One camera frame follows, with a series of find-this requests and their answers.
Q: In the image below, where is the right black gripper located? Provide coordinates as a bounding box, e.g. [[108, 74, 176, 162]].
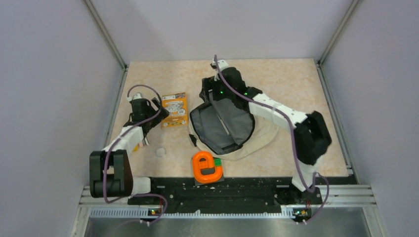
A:
[[200, 76, 234, 104]]

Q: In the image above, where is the orange book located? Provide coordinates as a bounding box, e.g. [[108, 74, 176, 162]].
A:
[[162, 92, 189, 128]]

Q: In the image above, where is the cream canvas student bag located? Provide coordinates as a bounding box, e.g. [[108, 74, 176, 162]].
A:
[[188, 99, 279, 160]]

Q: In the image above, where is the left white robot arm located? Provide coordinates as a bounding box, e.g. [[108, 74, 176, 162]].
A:
[[89, 98, 169, 198]]

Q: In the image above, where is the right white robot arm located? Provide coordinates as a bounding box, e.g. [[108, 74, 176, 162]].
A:
[[189, 67, 332, 203]]

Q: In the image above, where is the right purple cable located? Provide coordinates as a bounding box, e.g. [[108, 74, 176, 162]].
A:
[[213, 55, 330, 225]]

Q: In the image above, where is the purple cable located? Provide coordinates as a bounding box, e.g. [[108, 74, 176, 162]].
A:
[[102, 84, 168, 226], [213, 55, 330, 225]]

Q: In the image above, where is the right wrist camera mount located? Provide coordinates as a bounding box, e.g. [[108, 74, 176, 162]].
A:
[[210, 59, 230, 71]]

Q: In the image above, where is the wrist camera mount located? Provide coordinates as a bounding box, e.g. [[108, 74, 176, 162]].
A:
[[127, 92, 143, 102], [210, 59, 230, 71]]

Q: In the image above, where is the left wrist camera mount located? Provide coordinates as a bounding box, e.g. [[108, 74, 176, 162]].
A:
[[127, 92, 143, 102]]

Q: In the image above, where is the orange ring toy on bricks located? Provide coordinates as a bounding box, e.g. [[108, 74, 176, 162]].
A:
[[191, 151, 224, 186]]

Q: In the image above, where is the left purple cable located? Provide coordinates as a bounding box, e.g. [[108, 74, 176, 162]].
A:
[[102, 84, 168, 226]]

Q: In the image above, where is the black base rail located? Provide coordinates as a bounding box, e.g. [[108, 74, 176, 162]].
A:
[[128, 177, 323, 214]]

